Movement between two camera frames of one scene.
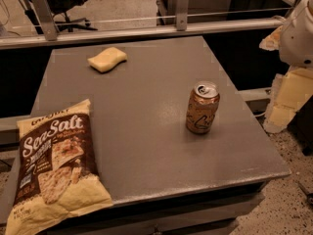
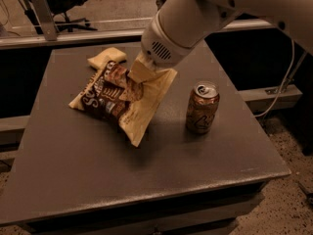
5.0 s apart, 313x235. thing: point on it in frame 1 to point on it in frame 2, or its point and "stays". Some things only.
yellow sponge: [108, 59] stays
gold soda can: [202, 107] stays
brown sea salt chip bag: [59, 173] to [111, 90]
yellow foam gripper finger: [290, 91] to [159, 50]
